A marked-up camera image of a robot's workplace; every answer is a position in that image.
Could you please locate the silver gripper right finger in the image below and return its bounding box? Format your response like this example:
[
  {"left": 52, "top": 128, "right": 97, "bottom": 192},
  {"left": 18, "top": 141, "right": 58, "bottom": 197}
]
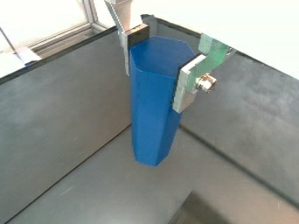
[{"left": 172, "top": 33, "right": 233, "bottom": 113}]

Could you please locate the blue hexagonal prism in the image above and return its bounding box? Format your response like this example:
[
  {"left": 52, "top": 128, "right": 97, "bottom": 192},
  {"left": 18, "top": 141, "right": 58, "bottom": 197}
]
[{"left": 129, "top": 36, "right": 194, "bottom": 166}]

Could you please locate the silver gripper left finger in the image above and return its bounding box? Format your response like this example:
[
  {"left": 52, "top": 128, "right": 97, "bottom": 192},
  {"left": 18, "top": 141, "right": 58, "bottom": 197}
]
[{"left": 104, "top": 0, "right": 149, "bottom": 74}]

